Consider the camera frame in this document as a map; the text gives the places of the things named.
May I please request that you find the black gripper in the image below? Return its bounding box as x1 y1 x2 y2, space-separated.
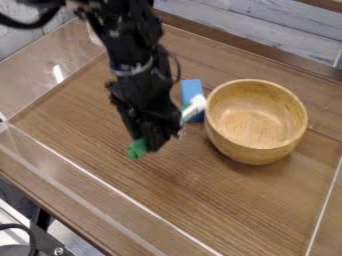
106 56 180 152

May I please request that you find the green dry erase marker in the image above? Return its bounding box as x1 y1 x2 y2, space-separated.
126 94 206 160

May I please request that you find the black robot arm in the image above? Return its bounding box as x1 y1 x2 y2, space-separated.
15 0 180 152

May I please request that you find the brown wooden bowl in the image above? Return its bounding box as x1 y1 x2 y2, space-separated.
204 79 308 165

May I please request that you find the blue rectangular block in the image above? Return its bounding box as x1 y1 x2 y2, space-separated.
180 79 204 122

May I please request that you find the clear acrylic tray wall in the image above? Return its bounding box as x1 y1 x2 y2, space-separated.
0 113 222 256

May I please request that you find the black metal table frame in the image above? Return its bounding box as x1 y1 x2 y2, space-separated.
0 177 76 256

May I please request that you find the black cable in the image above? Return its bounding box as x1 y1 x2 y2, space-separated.
0 223 38 256

